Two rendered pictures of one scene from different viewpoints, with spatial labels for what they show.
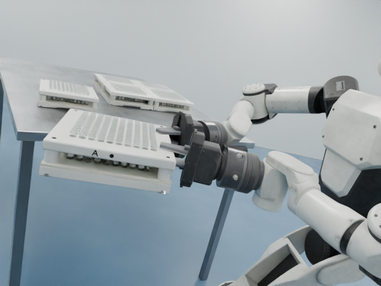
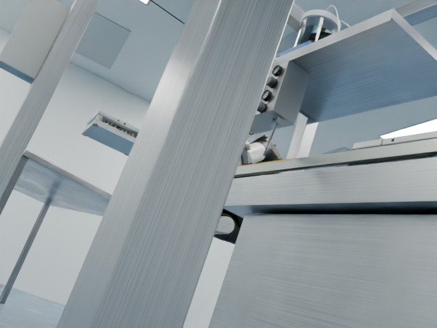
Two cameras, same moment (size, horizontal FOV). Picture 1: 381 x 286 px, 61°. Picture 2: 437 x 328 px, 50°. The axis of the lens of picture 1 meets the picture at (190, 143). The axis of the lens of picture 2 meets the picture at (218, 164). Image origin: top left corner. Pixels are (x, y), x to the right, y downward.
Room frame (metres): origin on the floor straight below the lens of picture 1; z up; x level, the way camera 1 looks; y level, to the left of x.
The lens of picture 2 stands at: (-1.44, 0.05, 0.43)
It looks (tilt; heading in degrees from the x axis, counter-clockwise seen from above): 18 degrees up; 350
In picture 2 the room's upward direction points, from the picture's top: 20 degrees clockwise
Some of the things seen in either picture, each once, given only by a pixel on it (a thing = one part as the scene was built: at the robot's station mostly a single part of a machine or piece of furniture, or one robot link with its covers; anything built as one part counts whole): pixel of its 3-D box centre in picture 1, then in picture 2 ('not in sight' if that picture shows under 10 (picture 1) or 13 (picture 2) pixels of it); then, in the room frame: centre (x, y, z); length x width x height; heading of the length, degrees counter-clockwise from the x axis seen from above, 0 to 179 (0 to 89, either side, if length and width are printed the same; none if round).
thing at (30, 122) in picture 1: (107, 95); (39, 184); (1.93, 0.56, 0.88); 1.50 x 1.10 x 0.04; 36
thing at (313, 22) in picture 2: not in sight; (315, 38); (0.03, -0.41, 1.51); 0.15 x 0.15 x 0.19
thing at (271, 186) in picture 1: (261, 178); not in sight; (0.68, -0.17, 1.06); 0.11 x 0.11 x 0.11; 4
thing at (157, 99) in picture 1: (167, 97); not in sight; (1.94, 0.20, 0.96); 0.25 x 0.24 x 0.02; 120
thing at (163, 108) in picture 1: (165, 105); not in sight; (1.94, 0.20, 0.91); 0.24 x 0.24 x 0.02; 30
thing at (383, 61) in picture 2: not in sight; (347, 78); (-0.13, -0.51, 1.30); 0.62 x 0.38 x 0.04; 18
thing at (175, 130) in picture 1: (168, 129); not in sight; (0.77, 0.06, 1.09); 0.06 x 0.03 x 0.02; 134
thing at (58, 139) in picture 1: (116, 135); (117, 129); (0.68, 0.16, 1.07); 0.25 x 0.24 x 0.02; 13
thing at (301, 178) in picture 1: (287, 182); not in sight; (0.64, -0.22, 1.08); 0.13 x 0.07 x 0.09; 31
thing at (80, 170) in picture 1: (112, 155); (112, 138); (0.68, 0.16, 1.02); 0.24 x 0.24 x 0.02; 13
